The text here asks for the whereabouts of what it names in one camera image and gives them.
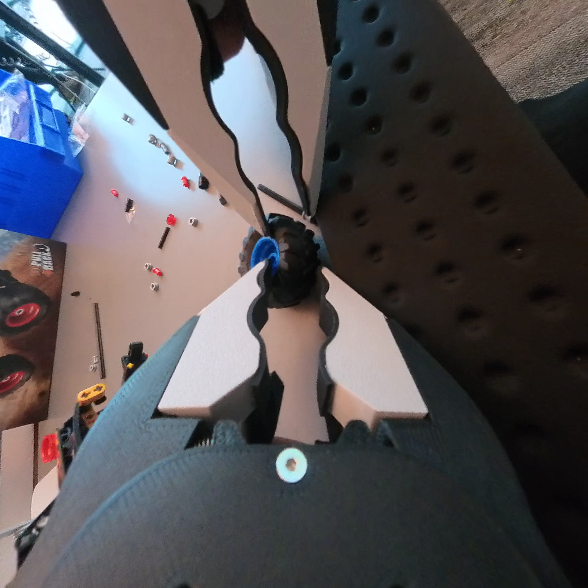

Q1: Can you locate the toy brick monster truck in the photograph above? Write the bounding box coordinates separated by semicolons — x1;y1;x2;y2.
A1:
14;341;149;568

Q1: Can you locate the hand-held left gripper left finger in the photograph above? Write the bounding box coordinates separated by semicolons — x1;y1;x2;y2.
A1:
156;261;285;444

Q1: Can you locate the long black axle rod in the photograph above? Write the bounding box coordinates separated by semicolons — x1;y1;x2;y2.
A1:
94;302;106;379

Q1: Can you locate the printed toy truck box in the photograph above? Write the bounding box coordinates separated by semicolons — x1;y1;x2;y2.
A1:
0;228;67;432

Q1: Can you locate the black metal pole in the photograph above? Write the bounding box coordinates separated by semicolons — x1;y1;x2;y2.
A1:
0;2;108;88

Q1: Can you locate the clear plastic bag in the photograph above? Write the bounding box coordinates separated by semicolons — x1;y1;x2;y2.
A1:
0;69;90;157

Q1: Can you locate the black toy wheel blue rim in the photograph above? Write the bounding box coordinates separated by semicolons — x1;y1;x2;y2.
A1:
236;213;322;309

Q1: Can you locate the blue storage bin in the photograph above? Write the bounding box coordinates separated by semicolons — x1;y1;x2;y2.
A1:
0;69;84;239

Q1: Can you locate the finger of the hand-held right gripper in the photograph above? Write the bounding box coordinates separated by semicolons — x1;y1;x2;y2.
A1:
102;0;269;236
246;0;332;217

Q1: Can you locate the black axle with grey bushing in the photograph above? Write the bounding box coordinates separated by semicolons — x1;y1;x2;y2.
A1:
256;183;318;221

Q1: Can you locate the grey desk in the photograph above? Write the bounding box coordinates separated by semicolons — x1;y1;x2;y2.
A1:
0;69;331;543

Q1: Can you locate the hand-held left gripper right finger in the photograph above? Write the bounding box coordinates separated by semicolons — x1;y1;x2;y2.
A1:
316;266;430;444

